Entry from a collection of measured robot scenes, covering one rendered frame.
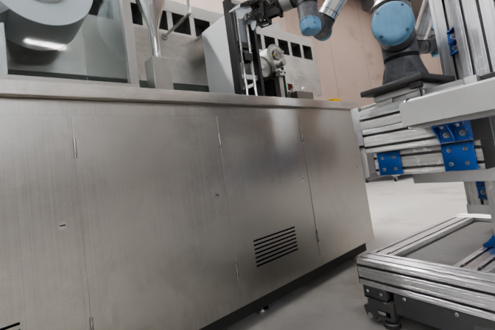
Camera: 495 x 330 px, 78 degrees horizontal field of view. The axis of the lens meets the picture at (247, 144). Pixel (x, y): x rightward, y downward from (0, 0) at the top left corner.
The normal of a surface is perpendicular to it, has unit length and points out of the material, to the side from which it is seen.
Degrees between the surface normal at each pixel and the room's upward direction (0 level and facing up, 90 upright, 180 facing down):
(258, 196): 90
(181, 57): 90
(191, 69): 90
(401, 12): 97
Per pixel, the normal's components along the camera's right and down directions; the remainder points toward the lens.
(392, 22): -0.49, 0.14
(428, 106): -0.83, 0.07
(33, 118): 0.64, -0.15
